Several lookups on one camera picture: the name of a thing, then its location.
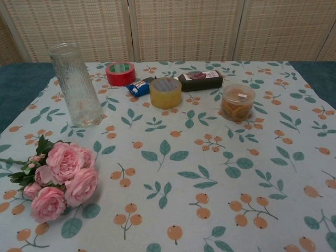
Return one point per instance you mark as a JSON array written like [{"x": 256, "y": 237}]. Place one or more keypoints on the pink artificial rose bouquet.
[{"x": 65, "y": 168}]

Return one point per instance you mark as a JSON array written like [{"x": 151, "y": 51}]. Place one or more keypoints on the clear textured glass vase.
[{"x": 77, "y": 86}]

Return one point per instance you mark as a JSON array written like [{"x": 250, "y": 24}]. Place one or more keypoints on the yellow clear packing tape roll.
[{"x": 165, "y": 94}]

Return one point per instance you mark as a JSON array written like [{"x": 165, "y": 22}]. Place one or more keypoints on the fruit and leaf print tablecloth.
[{"x": 183, "y": 170}]

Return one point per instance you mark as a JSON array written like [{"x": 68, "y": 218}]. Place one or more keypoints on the blue snack wrapper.
[{"x": 137, "y": 88}]

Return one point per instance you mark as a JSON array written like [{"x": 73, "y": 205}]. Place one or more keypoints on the dark brown labelled box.
[{"x": 200, "y": 81}]

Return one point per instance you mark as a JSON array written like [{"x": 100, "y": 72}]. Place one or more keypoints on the red tape roll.
[{"x": 120, "y": 74}]

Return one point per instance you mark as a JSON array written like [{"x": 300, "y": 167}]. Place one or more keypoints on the clear jar of rubber bands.
[{"x": 237, "y": 103}]

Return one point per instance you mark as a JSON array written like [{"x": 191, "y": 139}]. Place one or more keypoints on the woven bamboo folding screen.
[{"x": 168, "y": 29}]

